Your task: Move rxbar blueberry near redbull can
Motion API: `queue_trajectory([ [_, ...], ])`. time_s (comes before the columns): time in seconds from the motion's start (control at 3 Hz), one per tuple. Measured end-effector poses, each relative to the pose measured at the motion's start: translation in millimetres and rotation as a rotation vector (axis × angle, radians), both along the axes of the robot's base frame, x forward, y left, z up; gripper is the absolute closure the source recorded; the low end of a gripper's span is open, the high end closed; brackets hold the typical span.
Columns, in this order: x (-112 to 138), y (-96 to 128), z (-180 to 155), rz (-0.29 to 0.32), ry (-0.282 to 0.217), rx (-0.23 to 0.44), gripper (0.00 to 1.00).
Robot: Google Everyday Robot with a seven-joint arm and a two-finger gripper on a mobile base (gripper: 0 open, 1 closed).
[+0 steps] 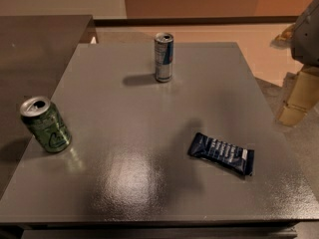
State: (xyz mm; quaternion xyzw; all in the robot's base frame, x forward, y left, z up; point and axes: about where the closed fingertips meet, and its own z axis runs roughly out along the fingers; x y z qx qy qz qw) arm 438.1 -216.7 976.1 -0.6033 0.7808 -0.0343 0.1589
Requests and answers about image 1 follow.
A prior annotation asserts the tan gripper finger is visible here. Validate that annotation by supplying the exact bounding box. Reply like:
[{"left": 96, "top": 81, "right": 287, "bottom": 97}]
[
  {"left": 275, "top": 24, "right": 295, "bottom": 42},
  {"left": 276, "top": 65, "right": 319, "bottom": 126}
]

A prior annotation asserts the dark blue rxbar wrapper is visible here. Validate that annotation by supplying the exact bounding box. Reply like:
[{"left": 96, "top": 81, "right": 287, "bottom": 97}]
[{"left": 188, "top": 132, "right": 254, "bottom": 176}]

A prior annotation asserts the silver blue redbull can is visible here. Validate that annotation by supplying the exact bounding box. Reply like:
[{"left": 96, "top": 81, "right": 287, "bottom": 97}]
[{"left": 155, "top": 33, "right": 173, "bottom": 83}]

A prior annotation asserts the green soda can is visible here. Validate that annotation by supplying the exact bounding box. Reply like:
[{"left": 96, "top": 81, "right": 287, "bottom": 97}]
[{"left": 20, "top": 96, "right": 72, "bottom": 153}]

